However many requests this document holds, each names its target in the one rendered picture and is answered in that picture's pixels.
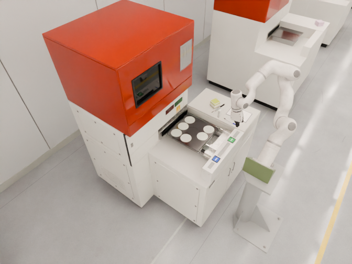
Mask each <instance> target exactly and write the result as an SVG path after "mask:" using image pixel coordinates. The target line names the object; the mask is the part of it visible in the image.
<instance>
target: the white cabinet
mask: <svg viewBox="0 0 352 264"><path fill-rule="evenodd" d="M256 126H257V123H256V124H255V126H254V127H253V128H252V130H251V131H250V132H249V134H248V135H247V136H246V138H245V139H244V140H243V141H242V143H241V144H240V146H239V147H238V148H237V150H236V151H235V152H234V154H233V155H232V156H231V158H230V159H229V160H228V161H227V163H226V164H225V165H224V166H223V168H222V169H221V171H220V172H219V173H218V175H217V176H216V177H215V179H214V180H213V181H212V183H211V184H210V185H209V186H208V188H207V189H206V188H204V187H202V186H201V185H199V184H197V183H196V182H194V181H192V180H191V179H189V178H188V177H186V176H184V175H183V174H181V173H180V172H178V171H177V170H175V169H173V168H172V167H170V166H168V165H167V164H165V163H163V162H162V161H160V160H159V159H157V158H155V157H154V156H152V155H150V154H148V156H149V163H150V170H151V178H152V185H153V193H154V195H155V196H157V197H158V198H159V199H161V200H163V201H164V202H165V203H167V204H168V205H170V206H171V207H172V208H174V209H175V210H177V211H178V212H180V213H181V214H182V215H184V216H185V217H187V218H188V219H190V220H191V221H192V222H194V223H196V224H197V225H198V226H200V227H202V225H203V224H204V223H205V221H206V220H207V218H208V217H209V215H210V214H211V212H212V211H213V209H214V208H215V207H216V205H217V204H218V202H219V201H220V200H221V198H222V197H223V195H224V194H225V192H226V191H227V190H228V188H229V187H230V185H231V184H232V183H233V181H234V180H235V178H236V177H237V176H238V174H239V173H240V171H241V170H242V168H241V167H242V166H243V164H244V163H245V159H246V157H247V155H248V152H249V148H250V145H251V142H252V139H253V136H254V133H255V129H256Z"/></svg>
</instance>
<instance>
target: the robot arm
mask: <svg viewBox="0 0 352 264"><path fill-rule="evenodd" d="M271 74H275V75H277V76H278V84H279V88H280V102H279V106H278V109H277V112H276V114H275V116H274V119H273V126H274V128H275V129H277V131H275V132H274V133H273V134H271V135H270V136H269V138H268V139H267V141H266V143H265V145H264V147H263V149H262V151H261V153H260V155H259V157H258V159H255V158H253V160H254V161H256V162H257V163H259V164H261V165H263V166H265V167H267V168H269V169H272V170H275V168H273V166H274V164H273V162H274V160H275V158H276V156H277V154H278V152H279V150H280V148H281V146H282V144H283V143H284V141H285V140H287V139H288V138H289V137H291V136H292V135H293V134H294V132H295V131H296V128H297V123H296V121H295V120H294V119H292V118H288V114H289V111H290V109H291V107H292V104H293V98H294V91H293V88H292V85H291V81H295V80H297V79H299V78H300V76H301V71H300V69H298V68H297V67H295V66H293V65H290V64H286V63H282V62H279V61H276V60H270V61H268V62H266V63H265V64H264V65H263V66H262V67H261V68H260V69H259V70H258V71H257V72H256V73H255V74H254V75H253V76H252V77H251V78H250V79H249V80H248V81H247V82H246V85H245V86H246V88H247V89H248V91H249V93H248V95H247V96H246V97H245V98H243V97H242V91H241V90H233V91H231V93H230V94H231V104H232V105H231V108H232V109H231V113H230V118H231V120H233V121H234V122H235V124H236V127H238V126H239V123H240V122H241V123H243V122H244V120H243V119H244V113H243V109H246V108H247V107H248V106H249V105H250V104H251V103H252V102H253V101H254V99H255V97H256V88H257V87H258V86H259V85H260V84H261V83H262V82H263V81H264V80H265V79H266V78H267V77H268V76H269V75H271Z"/></svg>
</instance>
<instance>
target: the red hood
mask: <svg viewBox="0 0 352 264"><path fill-rule="evenodd" d="M42 36H43V39H44V41H45V43H46V46H47V48H48V51H49V53H50V56H51V58H52V61H53V64H54V66H55V69H56V71H57V74H58V76H59V79H60V81H61V84H62V86H63V89H64V91H65V94H66V96H67V98H68V100H69V101H71V102H72V103H74V104H76V105H77V106H79V107H81V108H82V109H84V110H86V111H87V112H89V113H91V114H92V115H94V116H96V117H97V118H99V119H100V120H102V121H104V122H105V123H107V124H109V125H111V126H112V127H114V128H115V129H117V130H119V131H120V132H122V133H123V134H125V135H127V136H128V137H131V136H132V135H133V134H135V133H136V132H137V131H138V130H140V129H141V128H142V127H143V126H144V125H145V124H146V123H148V122H149V121H150V120H151V119H153V118H154V117H155V116H156V115H157V114H158V113H160V112H161V111H162V110H163V109H164V108H165V107H167V106H168V105H169V104H170V103H171V102H173V101H174V100H175V99H176V98H177V97H178V96H179V95H181V94H182V93H183V92H184V91H185V90H187V89H188V88H189V87H190V86H191V85H192V69H193V43H194V20H192V19H189V18H186V17H182V16H179V15H176V14H172V13H169V12H165V11H163V10H159V9H156V8H153V7H149V6H146V5H143V4H139V3H136V2H132V1H129V0H120V1H117V2H115V3H113V4H110V5H108V6H106V7H103V8H101V9H99V10H96V11H94V12H92V13H89V14H87V15H85V16H82V17H80V18H78V19H75V20H73V21H71V22H68V23H66V24H64V25H61V26H59V27H57V28H54V29H52V30H50V31H47V32H44V33H42Z"/></svg>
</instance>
